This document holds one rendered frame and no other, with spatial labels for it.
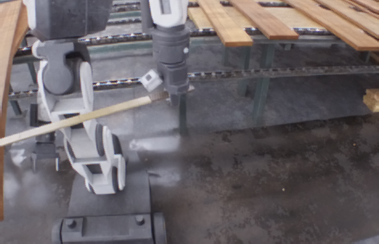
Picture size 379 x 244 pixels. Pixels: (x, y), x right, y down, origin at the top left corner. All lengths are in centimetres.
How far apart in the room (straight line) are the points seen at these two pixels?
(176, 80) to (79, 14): 41
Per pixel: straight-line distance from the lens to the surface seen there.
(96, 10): 94
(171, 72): 65
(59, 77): 93
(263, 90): 207
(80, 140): 112
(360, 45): 179
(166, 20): 59
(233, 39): 146
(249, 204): 174
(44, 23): 90
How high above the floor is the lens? 142
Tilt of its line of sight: 38 degrees down
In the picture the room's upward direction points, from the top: straight up
